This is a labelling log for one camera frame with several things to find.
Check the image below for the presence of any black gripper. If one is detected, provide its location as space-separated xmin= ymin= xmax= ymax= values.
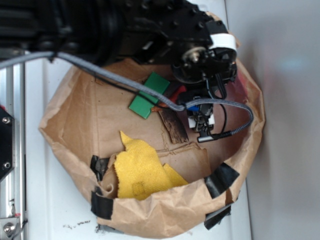
xmin=168 ymin=46 xmax=237 ymax=103

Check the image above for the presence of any orange conch shell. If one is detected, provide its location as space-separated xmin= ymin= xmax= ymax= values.
xmin=151 ymin=102 xmax=168 ymax=112

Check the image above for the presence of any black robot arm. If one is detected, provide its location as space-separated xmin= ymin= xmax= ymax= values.
xmin=0 ymin=0 xmax=237 ymax=92

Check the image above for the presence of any black tape strip inside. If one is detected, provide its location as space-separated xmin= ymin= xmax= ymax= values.
xmin=158 ymin=109 xmax=189 ymax=144

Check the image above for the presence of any green rectangular block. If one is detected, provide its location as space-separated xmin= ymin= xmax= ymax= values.
xmin=128 ymin=71 xmax=171 ymax=119

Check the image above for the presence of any yellow cloth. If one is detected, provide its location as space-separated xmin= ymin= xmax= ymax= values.
xmin=114 ymin=131 xmax=188 ymax=201

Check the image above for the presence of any black tape front right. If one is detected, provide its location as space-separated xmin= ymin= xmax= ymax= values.
xmin=204 ymin=163 xmax=240 ymax=199

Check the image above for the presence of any black tape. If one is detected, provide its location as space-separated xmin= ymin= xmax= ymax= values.
xmin=91 ymin=191 xmax=114 ymax=220
xmin=204 ymin=163 xmax=240 ymax=199
xmin=90 ymin=155 xmax=110 ymax=181

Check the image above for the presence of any brown paper bag basin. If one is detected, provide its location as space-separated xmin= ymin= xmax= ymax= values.
xmin=39 ymin=62 xmax=266 ymax=239

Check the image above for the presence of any black tape inner left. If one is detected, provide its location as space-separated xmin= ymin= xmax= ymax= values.
xmin=90 ymin=155 xmax=110 ymax=181

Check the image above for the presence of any black tape front left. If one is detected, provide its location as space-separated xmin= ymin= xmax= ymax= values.
xmin=91 ymin=191 xmax=114 ymax=220

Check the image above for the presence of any white tray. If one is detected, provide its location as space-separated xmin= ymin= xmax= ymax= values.
xmin=23 ymin=0 xmax=253 ymax=240

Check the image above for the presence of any grey braided cable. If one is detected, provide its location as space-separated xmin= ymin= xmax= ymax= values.
xmin=0 ymin=51 xmax=255 ymax=144

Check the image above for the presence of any aluminium frame rail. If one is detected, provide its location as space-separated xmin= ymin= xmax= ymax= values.
xmin=0 ymin=63 xmax=28 ymax=240

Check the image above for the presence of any black bracket plate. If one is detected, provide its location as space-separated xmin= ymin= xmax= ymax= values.
xmin=0 ymin=105 xmax=15 ymax=182

